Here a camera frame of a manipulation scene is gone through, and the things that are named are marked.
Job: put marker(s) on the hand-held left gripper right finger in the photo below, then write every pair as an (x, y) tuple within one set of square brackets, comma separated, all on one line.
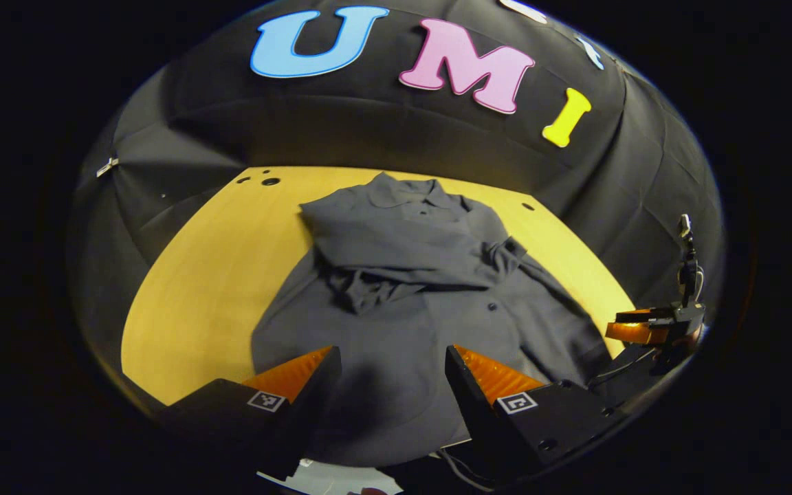
[(478, 426)]

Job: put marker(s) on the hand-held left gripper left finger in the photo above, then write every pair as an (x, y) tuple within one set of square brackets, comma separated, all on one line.
[(310, 412)]

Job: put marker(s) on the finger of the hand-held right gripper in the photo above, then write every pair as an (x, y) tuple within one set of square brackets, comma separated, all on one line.
[(657, 317)]

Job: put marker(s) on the grey button-up shirt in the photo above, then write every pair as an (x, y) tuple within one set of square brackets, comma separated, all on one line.
[(403, 275)]

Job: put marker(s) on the black backdrop cloth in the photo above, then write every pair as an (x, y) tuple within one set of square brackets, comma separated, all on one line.
[(403, 130)]

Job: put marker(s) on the small white clip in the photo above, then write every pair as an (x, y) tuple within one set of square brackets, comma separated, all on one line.
[(107, 167)]

